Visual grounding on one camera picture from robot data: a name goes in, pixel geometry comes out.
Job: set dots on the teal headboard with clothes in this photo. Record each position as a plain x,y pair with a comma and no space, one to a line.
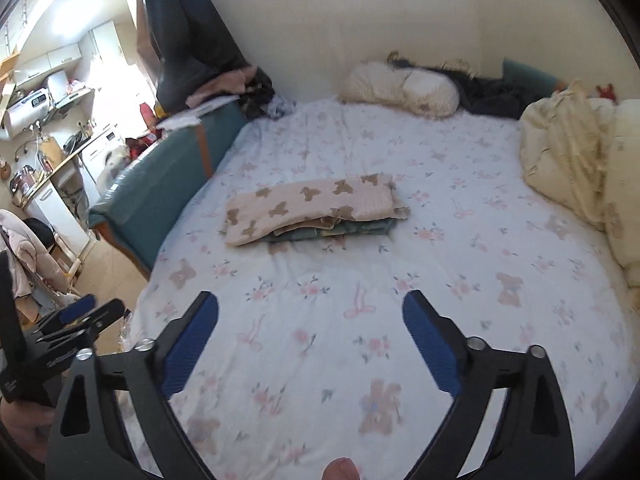
155,180

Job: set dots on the folded teal camouflage pants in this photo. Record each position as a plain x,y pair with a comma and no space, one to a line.
360,229

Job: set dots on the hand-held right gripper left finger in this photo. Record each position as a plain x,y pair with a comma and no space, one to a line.
192,345

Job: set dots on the wooden chair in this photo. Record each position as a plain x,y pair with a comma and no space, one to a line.
62,250

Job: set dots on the teal cushion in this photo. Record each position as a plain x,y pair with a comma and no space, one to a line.
530,75

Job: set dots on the white upper cabinets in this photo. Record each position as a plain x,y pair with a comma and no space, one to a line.
75,52

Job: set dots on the white floral bed sheet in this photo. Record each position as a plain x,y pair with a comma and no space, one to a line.
400,285

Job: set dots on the dark clothes heap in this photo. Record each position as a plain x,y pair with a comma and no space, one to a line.
495,95

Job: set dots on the pink clothing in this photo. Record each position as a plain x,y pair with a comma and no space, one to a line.
30,255

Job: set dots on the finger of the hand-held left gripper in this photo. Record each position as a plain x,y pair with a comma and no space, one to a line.
75,311
95,321

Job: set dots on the cream bear print duvet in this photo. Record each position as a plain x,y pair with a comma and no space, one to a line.
565,155

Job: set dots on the person's left hand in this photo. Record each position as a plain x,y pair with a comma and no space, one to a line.
25,430

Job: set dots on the red plush toy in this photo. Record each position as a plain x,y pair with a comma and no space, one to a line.
606,92

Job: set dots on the pile of mixed clothes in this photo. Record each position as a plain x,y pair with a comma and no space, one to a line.
255,90

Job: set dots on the white water heater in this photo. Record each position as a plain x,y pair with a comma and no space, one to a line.
25,110

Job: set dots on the kitchen counter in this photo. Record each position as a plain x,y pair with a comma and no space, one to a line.
65,152

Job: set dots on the person's right hand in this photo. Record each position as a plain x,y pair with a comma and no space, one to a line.
342,469

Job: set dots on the white washing machine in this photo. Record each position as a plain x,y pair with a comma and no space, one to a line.
102,160

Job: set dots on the hanging dark garment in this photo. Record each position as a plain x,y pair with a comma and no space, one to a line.
185,25

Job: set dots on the cream patterned pillow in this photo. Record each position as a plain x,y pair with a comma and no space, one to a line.
400,87

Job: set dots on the wooden cutting board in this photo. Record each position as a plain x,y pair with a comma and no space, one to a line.
51,151

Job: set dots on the white papers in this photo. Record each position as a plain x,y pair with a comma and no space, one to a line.
192,112

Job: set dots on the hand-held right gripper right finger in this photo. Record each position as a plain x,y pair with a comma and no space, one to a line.
432,345

